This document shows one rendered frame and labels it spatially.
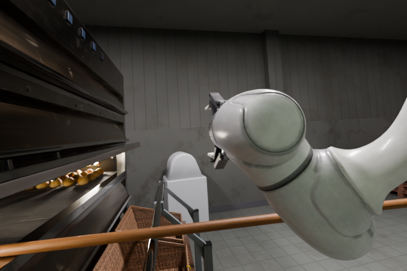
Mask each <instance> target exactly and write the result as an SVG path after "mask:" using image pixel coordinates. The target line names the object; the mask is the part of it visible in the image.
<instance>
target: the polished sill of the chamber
mask: <svg viewBox="0 0 407 271"><path fill-rule="evenodd" d="M124 175H125V171H118V172H117V173H115V174H114V175H112V176H111V177H109V178H108V179H106V180H105V181H104V182H102V183H101V184H99V185H98V186H96V187H95V188H94V189H92V190H91V191H90V192H88V193H87V194H85V195H84V196H82V197H81V198H80V199H78V200H77V201H75V202H74V203H72V204H71V205H69V206H68V207H66V208H65V209H64V210H63V211H61V212H60V213H58V214H57V215H55V216H54V217H53V218H51V219H49V220H48V221H47V222H45V223H44V224H43V225H41V226H39V227H38V228H37V229H35V230H34V231H33V232H31V233H30V234H28V235H27V236H26V237H24V238H23V239H21V240H20V241H18V242H17V243H23V242H29V241H39V240H49V239H53V238H54V237H56V236H57V235H58V234H59V233H60V232H61V231H63V230H64V229H65V228H66V227H67V226H68V225H69V224H70V223H71V222H72V221H74V220H75V219H76V218H77V217H78V216H80V214H81V213H83V212H84V211H85V210H86V209H87V208H88V207H89V206H91V205H92V204H93V203H94V202H95V201H96V200H97V199H98V198H99V197H101V196H102V195H103V194H104V193H105V192H107V191H108V190H109V189H110V188H111V187H112V186H113V185H114V184H115V183H116V182H117V181H119V180H120V179H121V178H122V177H123V176H124ZM36 254H37V253H28V254H23V255H13V256H3V257H0V271H18V270H19V269H20V268H21V267H22V266H23V265H24V264H25V263H26V262H27V261H29V260H30V259H31V258H32V257H33V256H35V255H36Z"/></svg>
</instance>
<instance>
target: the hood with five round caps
mask: <svg viewBox="0 0 407 271"><path fill-rule="evenodd" d="M0 4H1V5H3V6H4V7H5V8H6V9H8V10H9V11H10V12H12V13H13V14H14V15H15V16H17V17H18V18H19V19H20V20H22V21H23V22H25V23H26V24H27V25H28V26H29V27H31V28H32V29H34V31H36V32H37V33H39V34H40V35H41V36H42V37H44V38H45V39H46V40H48V41H49V42H50V43H51V44H53V45H54V46H55V47H56V48H58V49H59V50H61V51H62V52H63V53H64V54H66V55H67V56H68V57H69V58H71V59H72V60H73V61H75V62H76V63H77V64H78V65H80V66H81V67H82V68H83V69H85V70H86V71H88V72H89V73H90V74H91V75H93V76H94V77H95V78H97V80H99V81H100V82H102V83H103V84H104V85H105V86H107V87H108V88H109V89H111V90H112V91H113V92H114V93H116V94H117V95H118V96H122V74H121V73H120V71H119V70H118V69H117V68H116V66H115V65H114V63H112V61H111V60H110V59H109V57H108V56H107V55H106V54H105V52H104V51H103V49H102V48H101V47H100V46H99V44H98V43H97V42H96V41H95V40H94V38H93V37H92V35H91V34H90V33H89V32H88V30H87V29H86V28H85V27H84V25H83V24H82V23H81V21H80V20H79V19H78V18H77V16H76V15H75V14H74V13H73V11H72V10H71V9H70V7H69V6H68V5H67V4H66V2H65V1H64V0H0Z"/></svg>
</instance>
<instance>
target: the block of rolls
mask: <svg viewBox="0 0 407 271"><path fill-rule="evenodd" d="M103 173H104V171H103V169H101V168H98V169H97V170H96V171H93V170H92V169H87V170H86V171H82V172H81V171H80V170H77V171H74V172H71V173H69V174H66V175H63V176H61V177H58V179H56V180H55V181H47V182H45V183H42V184H39V185H37V186H36V188H37V189H42V188H46V187H48V186H49V185H50V187H51V188H55V187H58V186H61V185H63V186H71V185H73V184H74V183H76V182H77V183H78V185H83V184H87V183H88V182H89V181H93V180H95V179H96V178H97V177H99V176H100V175H102V174H103Z"/></svg>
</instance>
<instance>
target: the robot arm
mask: <svg viewBox="0 0 407 271"><path fill-rule="evenodd" d="M209 97H210V99H211V100H210V101H209V105H208V106H206V107H205V110H212V113H213V116H212V118H211V120H210V123H209V134H210V137H211V140H212V141H213V143H214V147H215V149H214V152H211V153H208V156H210V157H212V158H211V159H210V162H211V163H212V162H215V164H214V169H223V168H224V167H225V165H226V164H227V162H228V160H231V161H232V162H233V163H235V164H236V165H237V166H238V167H239V168H240V169H241V170H242V171H243V172H244V173H245V174H246V175H247V176H248V177H249V178H250V180H251V181H252V182H253V183H254V184H255V185H256V186H257V187H258V188H259V190H260V191H261V192H262V193H263V195H264V196H265V198H266V200H267V202H268V203H269V205H270V206H271V207H272V208H273V210H274V211H275V212H276V214H277V215H278V216H279V217H280V218H281V219H282V220H283V221H284V222H285V223H286V224H287V225H288V227H289V228H290V229H291V230H292V231H293V232H295V233H296V234H297V235H298V236H299V237H300V238H301V239H302V240H304V242H306V243H307V244H308V245H309V246H311V247H312V248H313V249H315V250H316V251H318V252H320V253H322V254H324V255H326V256H328V257H331V258H334V259H337V260H344V261H348V260H354V259H358V258H360V257H362V256H364V255H365V254H367V253H368V252H369V251H370V250H371V248H372V245H373V243H374V239H375V235H376V224H375V222H374V219H375V217H376V216H378V215H380V214H382V209H383V203H384V200H385V198H386V196H387V195H388V194H389V193H390V192H391V191H392V190H393V189H395V188H396V187H397V186H399V185H401V184H402V183H404V182H405V181H407V98H406V100H405V102H404V104H403V107H402V109H401V110H400V112H399V114H398V116H397V118H396V119H395V121H394V123H393V124H392V125H391V126H390V128H389V129H388V130H387V131H386V132H385V133H384V134H383V135H382V136H380V137H379V138H378V139H377V140H375V141H373V142H372V143H370V144H368V145H366V146H363V147H361V148H357V149H339V148H335V147H332V146H331V147H329V148H326V149H313V148H312V147H311V146H310V145H309V143H308V142H307V141H306V139H305V134H306V120H305V115H304V113H303V111H302V109H301V107H300V106H299V104H298V103H297V102H296V101H295V100H294V99H293V98H291V97H290V96H288V95H286V94H285V93H282V92H280V91H276V90H268V89H259V90H251V91H246V92H244V93H240V94H238V95H236V96H234V97H232V98H230V99H229V100H224V99H223V98H222V96H221V95H220V94H219V93H209Z"/></svg>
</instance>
